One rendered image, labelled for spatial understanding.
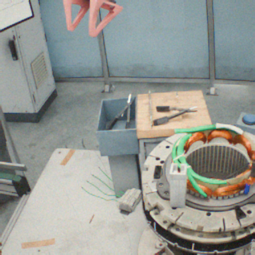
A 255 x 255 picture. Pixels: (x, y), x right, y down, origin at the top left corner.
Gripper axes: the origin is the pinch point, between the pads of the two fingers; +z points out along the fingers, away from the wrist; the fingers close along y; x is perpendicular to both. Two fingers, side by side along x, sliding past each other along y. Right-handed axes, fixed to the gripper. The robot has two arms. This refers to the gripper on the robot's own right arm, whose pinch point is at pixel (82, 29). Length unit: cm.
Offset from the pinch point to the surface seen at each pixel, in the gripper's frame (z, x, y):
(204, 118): 13.2, 40.3, 7.9
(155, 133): 20.5, 30.1, 1.5
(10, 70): 49, 79, -206
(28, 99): 71, 100, -197
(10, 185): 65, 18, -49
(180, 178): 19.2, 9.5, 26.3
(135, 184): 41, 38, -6
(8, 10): -1, 14, -83
